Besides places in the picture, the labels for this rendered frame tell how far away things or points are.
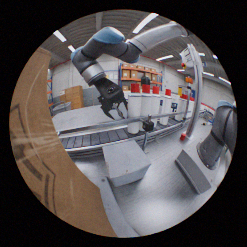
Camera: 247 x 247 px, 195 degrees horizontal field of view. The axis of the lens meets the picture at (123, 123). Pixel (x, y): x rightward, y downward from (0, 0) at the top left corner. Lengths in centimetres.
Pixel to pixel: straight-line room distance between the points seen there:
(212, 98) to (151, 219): 817
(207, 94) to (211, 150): 803
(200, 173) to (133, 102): 36
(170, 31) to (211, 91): 805
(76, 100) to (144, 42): 344
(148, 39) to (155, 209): 51
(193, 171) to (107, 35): 45
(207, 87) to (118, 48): 833
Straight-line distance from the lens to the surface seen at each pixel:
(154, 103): 35
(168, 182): 28
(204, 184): 33
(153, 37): 31
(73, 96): 359
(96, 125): 24
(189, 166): 31
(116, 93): 17
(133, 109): 28
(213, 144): 33
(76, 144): 32
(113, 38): 21
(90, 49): 23
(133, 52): 30
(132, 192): 24
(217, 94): 823
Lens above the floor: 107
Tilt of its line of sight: 27 degrees down
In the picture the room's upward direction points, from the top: straight up
